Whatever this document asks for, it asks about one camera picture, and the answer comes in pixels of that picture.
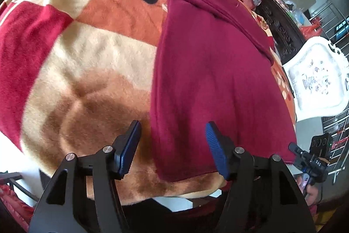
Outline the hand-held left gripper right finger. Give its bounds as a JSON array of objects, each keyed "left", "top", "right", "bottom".
[{"left": 205, "top": 122, "right": 317, "bottom": 233}]

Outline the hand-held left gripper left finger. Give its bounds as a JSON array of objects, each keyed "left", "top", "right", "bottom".
[{"left": 29, "top": 120, "right": 142, "bottom": 233}]

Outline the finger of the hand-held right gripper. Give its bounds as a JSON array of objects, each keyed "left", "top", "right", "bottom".
[{"left": 289, "top": 142, "right": 308, "bottom": 162}]

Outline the maroon garment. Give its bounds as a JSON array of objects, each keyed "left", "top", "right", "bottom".
[{"left": 149, "top": 0, "right": 298, "bottom": 183}]

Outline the red orange printed blanket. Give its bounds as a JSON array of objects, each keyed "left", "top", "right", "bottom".
[{"left": 0, "top": 0, "right": 298, "bottom": 206}]

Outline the red plastic bag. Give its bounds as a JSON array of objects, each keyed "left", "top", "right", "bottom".
[{"left": 298, "top": 17, "right": 323, "bottom": 40}]

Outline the dark carved wooden headboard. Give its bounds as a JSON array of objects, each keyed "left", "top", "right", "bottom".
[{"left": 255, "top": 0, "right": 307, "bottom": 66}]

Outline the red patterned cloth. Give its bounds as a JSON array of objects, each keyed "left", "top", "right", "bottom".
[{"left": 0, "top": 185, "right": 34, "bottom": 225}]

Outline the metal rack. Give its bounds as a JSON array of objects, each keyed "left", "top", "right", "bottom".
[{"left": 309, "top": 0, "right": 349, "bottom": 184}]

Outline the dark stool frame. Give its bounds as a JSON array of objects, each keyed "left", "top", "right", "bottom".
[{"left": 0, "top": 171, "right": 40, "bottom": 202}]

